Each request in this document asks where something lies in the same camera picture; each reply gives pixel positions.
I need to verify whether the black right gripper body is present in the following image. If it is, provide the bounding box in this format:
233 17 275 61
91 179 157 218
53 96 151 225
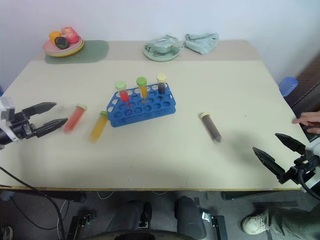
277 154 320 186

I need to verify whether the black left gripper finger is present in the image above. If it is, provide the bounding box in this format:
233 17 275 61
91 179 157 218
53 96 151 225
34 118 69 139
21 101 58 118

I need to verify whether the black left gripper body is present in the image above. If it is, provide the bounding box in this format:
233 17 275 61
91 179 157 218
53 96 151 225
9 111 38 141

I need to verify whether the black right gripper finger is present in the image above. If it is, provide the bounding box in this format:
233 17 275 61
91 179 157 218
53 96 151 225
274 132 307 156
252 146 286 185

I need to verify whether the red liquid tube green cap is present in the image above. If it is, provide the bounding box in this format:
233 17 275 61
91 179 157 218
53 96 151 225
63 103 89 135
114 80 131 103

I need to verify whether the orange liquid tube green cap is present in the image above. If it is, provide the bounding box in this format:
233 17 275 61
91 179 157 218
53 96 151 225
89 110 109 144
135 76 149 100

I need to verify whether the brown liquid tube cream cap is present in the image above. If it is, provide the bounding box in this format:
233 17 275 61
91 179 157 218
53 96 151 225
199 112 223 145

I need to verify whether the blue test tube rack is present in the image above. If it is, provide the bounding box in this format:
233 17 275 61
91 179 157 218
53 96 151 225
106 84 177 129

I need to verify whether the dark liquid tube cream cap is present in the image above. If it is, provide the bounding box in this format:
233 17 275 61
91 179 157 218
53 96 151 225
156 72 168 96

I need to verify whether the person's bare hand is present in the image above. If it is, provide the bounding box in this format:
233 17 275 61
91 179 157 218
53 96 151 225
292 111 320 135

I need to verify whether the blue ribbed bottle cap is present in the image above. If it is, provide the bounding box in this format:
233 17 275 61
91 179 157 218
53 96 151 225
278 76 299 98

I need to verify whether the grey trouser leg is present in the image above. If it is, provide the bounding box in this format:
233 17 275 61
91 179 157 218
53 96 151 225
264 206 320 240

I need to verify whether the dark wooden furniture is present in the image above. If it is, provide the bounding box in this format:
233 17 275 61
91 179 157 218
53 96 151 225
284 56 320 119

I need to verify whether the pink plate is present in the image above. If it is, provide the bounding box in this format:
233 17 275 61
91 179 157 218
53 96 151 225
42 34 83 54

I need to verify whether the white sneaker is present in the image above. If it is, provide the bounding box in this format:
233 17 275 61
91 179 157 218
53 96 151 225
240 210 273 236

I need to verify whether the yellow plate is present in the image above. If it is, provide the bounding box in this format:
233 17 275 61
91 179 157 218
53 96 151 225
44 41 85 59

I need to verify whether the dark green toy ball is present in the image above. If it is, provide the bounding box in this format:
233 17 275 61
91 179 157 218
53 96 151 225
54 36 71 50

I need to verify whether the light green plate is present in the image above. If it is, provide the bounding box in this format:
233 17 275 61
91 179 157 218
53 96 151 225
44 39 84 56

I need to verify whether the orange toy fruit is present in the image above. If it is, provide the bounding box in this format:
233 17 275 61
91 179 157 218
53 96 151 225
48 30 63 45

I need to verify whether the pink red toy fruit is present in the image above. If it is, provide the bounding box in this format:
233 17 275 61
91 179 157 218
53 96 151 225
60 25 81 45

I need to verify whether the green placemat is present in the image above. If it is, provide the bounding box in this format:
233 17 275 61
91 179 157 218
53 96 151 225
44 39 110 66

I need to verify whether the dark rounded shape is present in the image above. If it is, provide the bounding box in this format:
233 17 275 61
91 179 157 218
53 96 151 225
173 195 209 240

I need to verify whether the worn shoe with white sole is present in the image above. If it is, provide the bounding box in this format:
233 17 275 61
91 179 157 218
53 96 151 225
0 225 14 240

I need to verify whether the pale green round plate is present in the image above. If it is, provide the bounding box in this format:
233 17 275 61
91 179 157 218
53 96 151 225
142 42 181 63

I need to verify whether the light green cloth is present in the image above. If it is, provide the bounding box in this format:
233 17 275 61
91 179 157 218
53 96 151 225
184 32 221 56

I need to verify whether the clear plastic bag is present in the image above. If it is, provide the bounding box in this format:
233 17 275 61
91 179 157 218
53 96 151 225
144 34 185 55

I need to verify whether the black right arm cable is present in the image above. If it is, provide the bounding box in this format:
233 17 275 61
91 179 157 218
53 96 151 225
297 166 320 202

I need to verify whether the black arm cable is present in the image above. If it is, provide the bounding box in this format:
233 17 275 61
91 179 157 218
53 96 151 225
297 166 320 202
0 165 66 240

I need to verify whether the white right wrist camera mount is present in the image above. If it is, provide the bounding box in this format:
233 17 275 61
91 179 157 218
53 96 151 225
304 136 320 160

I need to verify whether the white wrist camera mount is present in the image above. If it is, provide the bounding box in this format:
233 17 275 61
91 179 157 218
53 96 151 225
304 136 320 160
0 96 18 144

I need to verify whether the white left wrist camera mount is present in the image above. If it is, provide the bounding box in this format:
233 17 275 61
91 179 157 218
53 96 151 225
0 96 18 144

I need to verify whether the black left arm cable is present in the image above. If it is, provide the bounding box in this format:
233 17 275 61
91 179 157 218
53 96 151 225
0 165 66 240

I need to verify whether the black metal floor frame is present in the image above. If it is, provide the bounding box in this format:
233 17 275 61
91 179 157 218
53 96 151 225
63 209 229 240

